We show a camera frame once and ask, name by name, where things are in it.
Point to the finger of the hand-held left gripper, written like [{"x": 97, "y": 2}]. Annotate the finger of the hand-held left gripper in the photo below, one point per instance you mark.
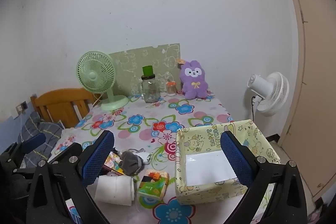
[
  {"x": 34, "y": 142},
  {"x": 68, "y": 151}
]

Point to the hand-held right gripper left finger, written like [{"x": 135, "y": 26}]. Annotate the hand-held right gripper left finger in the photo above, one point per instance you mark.
[{"x": 97, "y": 158}]

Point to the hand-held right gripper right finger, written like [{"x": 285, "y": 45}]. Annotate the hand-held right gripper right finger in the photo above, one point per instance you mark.
[{"x": 235, "y": 158}]

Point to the floral print packet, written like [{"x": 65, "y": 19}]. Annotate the floral print packet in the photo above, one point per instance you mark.
[{"x": 113, "y": 161}]

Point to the grey sock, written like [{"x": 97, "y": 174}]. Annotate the grey sock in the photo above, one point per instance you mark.
[{"x": 131, "y": 163}]

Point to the white cloth roll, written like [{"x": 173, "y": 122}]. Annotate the white cloth roll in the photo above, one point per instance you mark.
[{"x": 114, "y": 190}]

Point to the yellow patterned box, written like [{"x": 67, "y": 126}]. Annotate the yellow patterned box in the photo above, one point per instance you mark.
[{"x": 207, "y": 192}]

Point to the green packet with orange print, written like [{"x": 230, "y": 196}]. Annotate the green packet with orange print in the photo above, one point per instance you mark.
[{"x": 153, "y": 184}]

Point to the grey plaid bedding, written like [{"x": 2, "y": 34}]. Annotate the grey plaid bedding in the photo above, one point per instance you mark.
[{"x": 39, "y": 129}]

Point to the floral tablecloth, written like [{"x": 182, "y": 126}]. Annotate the floral tablecloth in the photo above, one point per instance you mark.
[{"x": 147, "y": 119}]

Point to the white fan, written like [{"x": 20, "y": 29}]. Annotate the white fan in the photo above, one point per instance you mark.
[{"x": 273, "y": 92}]

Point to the green desk fan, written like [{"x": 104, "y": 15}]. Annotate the green desk fan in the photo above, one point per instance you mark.
[{"x": 95, "y": 74}]

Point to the purple plush bunny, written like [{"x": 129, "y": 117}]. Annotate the purple plush bunny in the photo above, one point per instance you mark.
[{"x": 194, "y": 85}]

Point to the glass jar with green lid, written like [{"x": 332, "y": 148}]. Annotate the glass jar with green lid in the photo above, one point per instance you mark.
[{"x": 150, "y": 90}]

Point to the small jar with orange lid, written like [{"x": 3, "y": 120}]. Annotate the small jar with orange lid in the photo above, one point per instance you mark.
[{"x": 171, "y": 88}]

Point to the green patterned board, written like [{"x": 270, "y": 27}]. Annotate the green patterned board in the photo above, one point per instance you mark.
[{"x": 126, "y": 64}]

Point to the orange paper tag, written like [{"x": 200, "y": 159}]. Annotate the orange paper tag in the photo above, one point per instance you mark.
[{"x": 180, "y": 61}]

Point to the beige door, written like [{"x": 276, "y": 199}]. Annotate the beige door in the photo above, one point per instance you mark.
[{"x": 315, "y": 69}]

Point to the wall socket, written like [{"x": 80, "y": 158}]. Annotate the wall socket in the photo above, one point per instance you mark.
[{"x": 22, "y": 106}]

